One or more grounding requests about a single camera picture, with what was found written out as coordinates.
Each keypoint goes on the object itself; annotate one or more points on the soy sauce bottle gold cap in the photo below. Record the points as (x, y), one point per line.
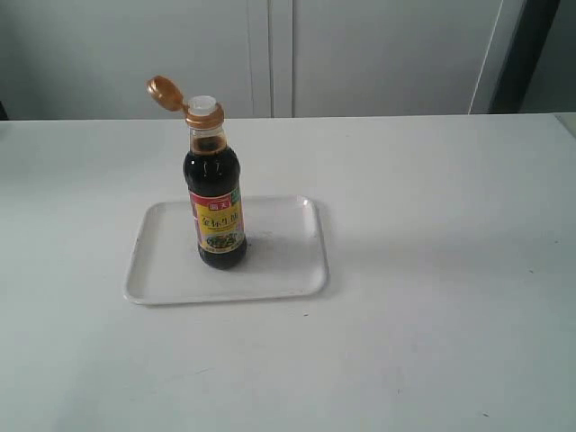
(211, 171)

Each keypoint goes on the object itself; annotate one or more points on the white plastic tray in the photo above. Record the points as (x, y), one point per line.
(285, 255)

